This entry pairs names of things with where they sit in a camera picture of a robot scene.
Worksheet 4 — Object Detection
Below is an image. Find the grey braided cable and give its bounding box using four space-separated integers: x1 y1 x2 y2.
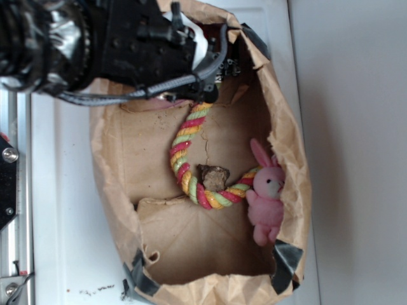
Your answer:
57 24 230 107

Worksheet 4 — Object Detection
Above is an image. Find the aluminium frame rail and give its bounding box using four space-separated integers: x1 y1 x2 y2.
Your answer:
1 90 35 304

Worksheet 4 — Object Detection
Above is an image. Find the white plastic tray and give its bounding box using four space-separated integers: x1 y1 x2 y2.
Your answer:
31 1 321 304

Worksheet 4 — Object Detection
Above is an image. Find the metal clamp with screw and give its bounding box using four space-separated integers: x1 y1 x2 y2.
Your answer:
1 273 34 305

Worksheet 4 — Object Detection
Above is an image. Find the pink plush bunny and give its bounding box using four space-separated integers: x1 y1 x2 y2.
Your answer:
246 139 286 247

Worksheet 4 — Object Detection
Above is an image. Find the brown rock chunk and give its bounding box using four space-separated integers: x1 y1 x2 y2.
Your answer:
198 164 230 192

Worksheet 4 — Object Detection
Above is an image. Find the black bracket with bolt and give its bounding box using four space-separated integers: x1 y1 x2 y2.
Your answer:
0 136 18 230

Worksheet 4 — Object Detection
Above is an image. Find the brown paper bag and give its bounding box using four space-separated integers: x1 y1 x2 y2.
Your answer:
90 1 311 304

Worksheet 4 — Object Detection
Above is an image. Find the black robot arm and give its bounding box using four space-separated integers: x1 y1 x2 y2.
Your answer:
1 1 240 106

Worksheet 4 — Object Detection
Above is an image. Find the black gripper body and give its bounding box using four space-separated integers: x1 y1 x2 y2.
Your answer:
95 1 228 104

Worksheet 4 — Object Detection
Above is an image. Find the multicoloured twisted rope toy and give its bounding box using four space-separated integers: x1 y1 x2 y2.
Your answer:
169 102 261 210

